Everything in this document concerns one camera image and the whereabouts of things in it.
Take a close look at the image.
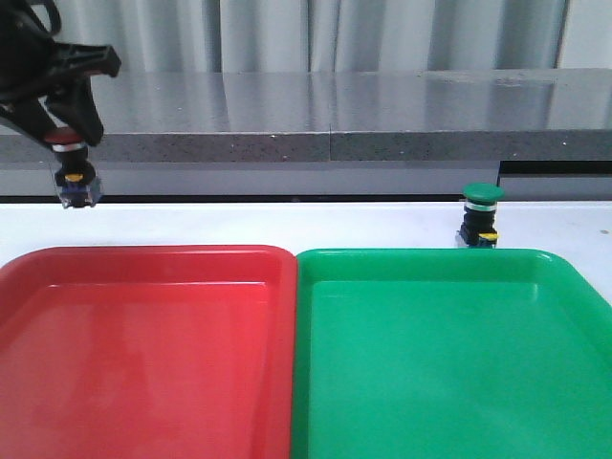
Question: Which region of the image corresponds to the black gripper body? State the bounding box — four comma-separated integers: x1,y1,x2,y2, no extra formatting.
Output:
1,1,120,105

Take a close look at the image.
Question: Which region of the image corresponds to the green mushroom push button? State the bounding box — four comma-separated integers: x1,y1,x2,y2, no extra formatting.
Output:
456,183,505,249

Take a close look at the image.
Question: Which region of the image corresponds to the green plastic tray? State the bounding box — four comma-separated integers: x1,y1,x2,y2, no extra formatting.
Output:
291,249,611,458

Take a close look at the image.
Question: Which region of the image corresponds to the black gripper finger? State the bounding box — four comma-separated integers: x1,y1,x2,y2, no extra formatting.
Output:
45,78,104,146
1,98,56,151

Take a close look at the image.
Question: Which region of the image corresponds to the red mushroom push button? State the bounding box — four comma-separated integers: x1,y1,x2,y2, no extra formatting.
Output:
44,127,102,208

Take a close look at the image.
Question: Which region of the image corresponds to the red plastic tray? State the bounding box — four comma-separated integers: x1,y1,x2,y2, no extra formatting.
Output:
1,246,296,458

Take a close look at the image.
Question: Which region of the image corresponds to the white pleated curtain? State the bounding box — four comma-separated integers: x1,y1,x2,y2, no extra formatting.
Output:
31,1,569,73

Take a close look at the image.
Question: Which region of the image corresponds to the grey stone counter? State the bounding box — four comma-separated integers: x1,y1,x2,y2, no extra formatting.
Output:
0,68,612,202

